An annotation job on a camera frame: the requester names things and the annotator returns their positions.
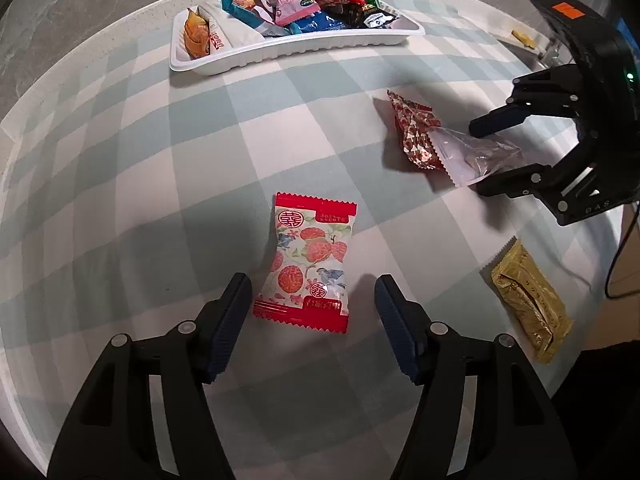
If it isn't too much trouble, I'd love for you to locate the blue cartoon snack packet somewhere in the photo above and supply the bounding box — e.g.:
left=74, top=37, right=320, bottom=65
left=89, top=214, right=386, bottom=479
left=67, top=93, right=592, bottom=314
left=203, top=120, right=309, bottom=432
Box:
left=220, top=0, right=291, bottom=37

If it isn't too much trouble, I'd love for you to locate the orange snack packet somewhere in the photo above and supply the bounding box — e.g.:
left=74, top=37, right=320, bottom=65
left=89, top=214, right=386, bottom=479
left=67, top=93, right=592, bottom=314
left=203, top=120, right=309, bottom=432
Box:
left=184, top=7, right=212, bottom=59

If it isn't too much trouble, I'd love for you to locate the clear snack packet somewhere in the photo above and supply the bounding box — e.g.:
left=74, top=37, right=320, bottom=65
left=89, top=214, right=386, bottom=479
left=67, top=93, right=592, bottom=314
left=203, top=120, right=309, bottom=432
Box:
left=430, top=127, right=523, bottom=188

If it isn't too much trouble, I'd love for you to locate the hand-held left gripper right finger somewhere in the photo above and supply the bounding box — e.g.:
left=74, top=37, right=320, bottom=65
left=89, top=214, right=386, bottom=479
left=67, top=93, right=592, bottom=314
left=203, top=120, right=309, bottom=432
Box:
left=375, top=274, right=566, bottom=480

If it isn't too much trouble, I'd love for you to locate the white plastic tray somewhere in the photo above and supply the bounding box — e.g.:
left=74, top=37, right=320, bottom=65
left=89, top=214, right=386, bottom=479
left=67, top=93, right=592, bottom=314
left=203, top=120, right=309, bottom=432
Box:
left=169, top=0, right=426, bottom=77

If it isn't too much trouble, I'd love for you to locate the red and white fruit-print packet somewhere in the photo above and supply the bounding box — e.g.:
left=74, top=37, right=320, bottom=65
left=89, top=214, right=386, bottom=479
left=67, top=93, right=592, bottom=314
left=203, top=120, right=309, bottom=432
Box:
left=251, top=191, right=358, bottom=335

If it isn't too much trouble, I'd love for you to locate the red triangle-patterned snack packet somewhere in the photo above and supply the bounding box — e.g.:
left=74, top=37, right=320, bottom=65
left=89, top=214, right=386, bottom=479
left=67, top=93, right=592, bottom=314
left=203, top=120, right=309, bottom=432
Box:
left=386, top=89, right=446, bottom=173

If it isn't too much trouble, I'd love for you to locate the black snack packet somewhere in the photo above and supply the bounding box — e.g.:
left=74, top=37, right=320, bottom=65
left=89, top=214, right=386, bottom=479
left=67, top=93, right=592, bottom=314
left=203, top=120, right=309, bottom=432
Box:
left=325, top=0, right=401, bottom=30

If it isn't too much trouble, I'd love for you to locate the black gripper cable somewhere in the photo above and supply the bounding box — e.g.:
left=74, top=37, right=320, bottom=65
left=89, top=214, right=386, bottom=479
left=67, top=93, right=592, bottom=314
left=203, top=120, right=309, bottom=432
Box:
left=604, top=200, right=640, bottom=302

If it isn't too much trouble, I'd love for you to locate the gold snack packet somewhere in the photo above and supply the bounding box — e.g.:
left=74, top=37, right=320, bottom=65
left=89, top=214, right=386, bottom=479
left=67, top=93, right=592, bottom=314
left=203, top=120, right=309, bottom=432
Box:
left=480, top=240, right=573, bottom=365

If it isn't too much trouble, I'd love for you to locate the person's dark clothing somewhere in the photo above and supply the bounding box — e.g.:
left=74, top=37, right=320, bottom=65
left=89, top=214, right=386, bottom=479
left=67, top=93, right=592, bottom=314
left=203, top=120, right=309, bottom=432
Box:
left=547, top=340, right=640, bottom=480

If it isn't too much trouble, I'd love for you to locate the white and red snack packet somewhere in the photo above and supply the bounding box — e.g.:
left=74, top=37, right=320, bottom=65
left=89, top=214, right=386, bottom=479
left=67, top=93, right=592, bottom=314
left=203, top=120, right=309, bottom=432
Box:
left=199, top=1, right=266, bottom=55

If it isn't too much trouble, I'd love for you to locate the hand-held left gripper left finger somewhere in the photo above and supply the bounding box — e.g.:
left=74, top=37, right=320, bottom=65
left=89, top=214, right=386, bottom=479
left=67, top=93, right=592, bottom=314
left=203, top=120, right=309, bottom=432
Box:
left=47, top=272, right=253, bottom=480

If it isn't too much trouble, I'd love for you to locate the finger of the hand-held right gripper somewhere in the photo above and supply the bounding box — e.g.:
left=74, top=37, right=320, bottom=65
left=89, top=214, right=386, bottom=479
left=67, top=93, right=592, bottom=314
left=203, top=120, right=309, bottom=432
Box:
left=475, top=134, right=601, bottom=211
left=469, top=66, right=586, bottom=139

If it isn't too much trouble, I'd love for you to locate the checkered tablecloth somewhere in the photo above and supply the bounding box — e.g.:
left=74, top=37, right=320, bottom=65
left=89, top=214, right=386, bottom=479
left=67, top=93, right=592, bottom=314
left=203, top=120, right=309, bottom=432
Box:
left=0, top=0, right=623, bottom=480

